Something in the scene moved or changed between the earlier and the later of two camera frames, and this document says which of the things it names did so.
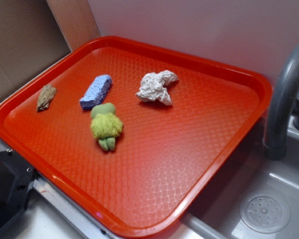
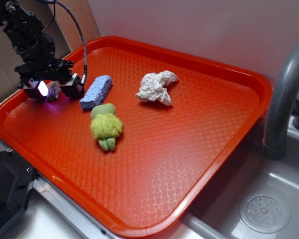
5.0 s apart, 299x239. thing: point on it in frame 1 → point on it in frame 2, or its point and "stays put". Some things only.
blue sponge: x=96 y=91 stays put
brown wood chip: x=46 y=96 → x=54 y=90
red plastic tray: x=136 y=138 stays put
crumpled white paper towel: x=153 y=87 stays put
